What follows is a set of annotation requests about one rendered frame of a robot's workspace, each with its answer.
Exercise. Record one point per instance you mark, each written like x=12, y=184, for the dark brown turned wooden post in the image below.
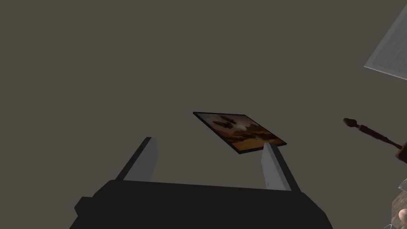
x=372, y=133

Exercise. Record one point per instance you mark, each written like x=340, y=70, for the pale grey window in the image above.
x=390, y=52

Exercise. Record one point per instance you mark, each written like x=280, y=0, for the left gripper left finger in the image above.
x=141, y=162

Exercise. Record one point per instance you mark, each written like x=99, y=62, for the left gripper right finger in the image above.
x=276, y=170

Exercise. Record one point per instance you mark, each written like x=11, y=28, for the framed brown landscape picture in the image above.
x=240, y=130

